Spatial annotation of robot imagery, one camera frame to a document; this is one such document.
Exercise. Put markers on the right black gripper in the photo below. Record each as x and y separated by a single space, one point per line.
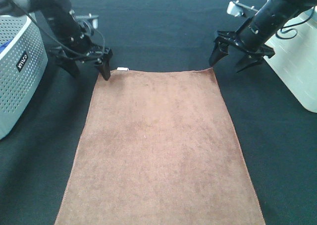
249 38

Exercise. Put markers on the grey perforated laundry basket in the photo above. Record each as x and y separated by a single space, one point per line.
22 65

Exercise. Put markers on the blue cloth in basket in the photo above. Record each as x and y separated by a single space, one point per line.
4 45

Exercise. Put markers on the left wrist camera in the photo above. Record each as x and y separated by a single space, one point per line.
89 20

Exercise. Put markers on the white plastic storage bin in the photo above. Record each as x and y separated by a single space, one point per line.
295 62

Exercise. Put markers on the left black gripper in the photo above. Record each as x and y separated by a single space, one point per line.
80 43

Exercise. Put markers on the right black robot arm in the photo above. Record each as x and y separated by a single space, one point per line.
284 10

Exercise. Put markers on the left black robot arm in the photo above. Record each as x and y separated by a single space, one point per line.
17 8

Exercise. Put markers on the brown microfibre towel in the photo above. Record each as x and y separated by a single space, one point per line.
159 149

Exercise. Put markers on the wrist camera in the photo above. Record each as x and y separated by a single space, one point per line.
89 20
238 9

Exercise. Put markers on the black table cloth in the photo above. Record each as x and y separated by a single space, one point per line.
277 135

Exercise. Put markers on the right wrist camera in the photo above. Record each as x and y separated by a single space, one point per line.
238 9

